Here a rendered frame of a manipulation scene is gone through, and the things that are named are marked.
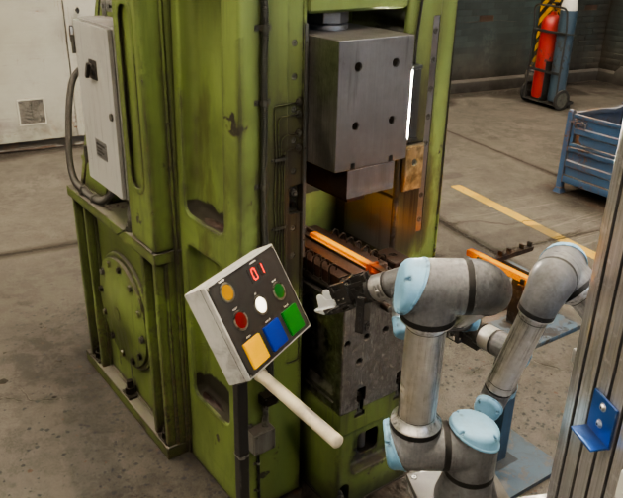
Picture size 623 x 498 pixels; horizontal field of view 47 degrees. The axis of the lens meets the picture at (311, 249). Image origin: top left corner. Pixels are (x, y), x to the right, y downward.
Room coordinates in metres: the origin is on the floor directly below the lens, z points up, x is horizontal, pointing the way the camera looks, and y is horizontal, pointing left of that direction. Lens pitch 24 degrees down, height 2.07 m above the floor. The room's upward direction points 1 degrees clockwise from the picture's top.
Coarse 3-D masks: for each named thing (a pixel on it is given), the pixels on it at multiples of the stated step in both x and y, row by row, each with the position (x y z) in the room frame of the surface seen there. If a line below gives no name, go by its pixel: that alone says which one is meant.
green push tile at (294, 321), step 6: (294, 306) 1.86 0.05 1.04; (282, 312) 1.82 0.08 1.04; (288, 312) 1.83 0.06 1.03; (294, 312) 1.85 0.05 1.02; (288, 318) 1.82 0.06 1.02; (294, 318) 1.84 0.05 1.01; (300, 318) 1.86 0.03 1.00; (288, 324) 1.81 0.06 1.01; (294, 324) 1.82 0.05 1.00; (300, 324) 1.84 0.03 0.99; (294, 330) 1.81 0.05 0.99
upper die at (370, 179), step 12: (312, 168) 2.30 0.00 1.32; (360, 168) 2.19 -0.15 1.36; (372, 168) 2.22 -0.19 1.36; (384, 168) 2.25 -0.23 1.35; (312, 180) 2.30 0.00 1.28; (324, 180) 2.25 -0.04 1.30; (336, 180) 2.20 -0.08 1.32; (348, 180) 2.16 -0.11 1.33; (360, 180) 2.19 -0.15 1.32; (372, 180) 2.22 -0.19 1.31; (384, 180) 2.25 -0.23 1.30; (336, 192) 2.20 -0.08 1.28; (348, 192) 2.16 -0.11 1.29; (360, 192) 2.19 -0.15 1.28; (372, 192) 2.22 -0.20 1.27
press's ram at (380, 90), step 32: (320, 32) 2.31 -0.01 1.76; (352, 32) 2.32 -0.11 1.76; (384, 32) 2.34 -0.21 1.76; (320, 64) 2.19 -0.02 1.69; (352, 64) 2.16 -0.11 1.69; (384, 64) 2.23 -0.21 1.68; (320, 96) 2.19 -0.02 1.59; (352, 96) 2.16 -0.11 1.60; (384, 96) 2.24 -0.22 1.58; (320, 128) 2.19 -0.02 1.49; (352, 128) 2.17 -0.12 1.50; (384, 128) 2.24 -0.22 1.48; (320, 160) 2.18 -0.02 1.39; (352, 160) 2.17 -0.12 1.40; (384, 160) 2.25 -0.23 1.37
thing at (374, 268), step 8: (312, 232) 2.49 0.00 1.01; (320, 240) 2.44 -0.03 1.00; (328, 240) 2.42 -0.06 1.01; (336, 248) 2.36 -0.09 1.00; (344, 248) 2.35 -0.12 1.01; (352, 256) 2.29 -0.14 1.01; (360, 256) 2.29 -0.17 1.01; (368, 264) 2.21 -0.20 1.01; (376, 264) 2.22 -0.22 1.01; (376, 272) 2.20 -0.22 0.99
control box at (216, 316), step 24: (240, 264) 1.81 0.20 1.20; (264, 264) 1.88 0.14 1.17; (216, 288) 1.69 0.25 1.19; (240, 288) 1.75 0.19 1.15; (264, 288) 1.82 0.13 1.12; (288, 288) 1.90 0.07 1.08; (216, 312) 1.64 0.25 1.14; (264, 312) 1.77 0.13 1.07; (216, 336) 1.64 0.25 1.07; (240, 336) 1.65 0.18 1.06; (264, 336) 1.72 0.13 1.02; (288, 336) 1.79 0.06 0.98; (240, 360) 1.61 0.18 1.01
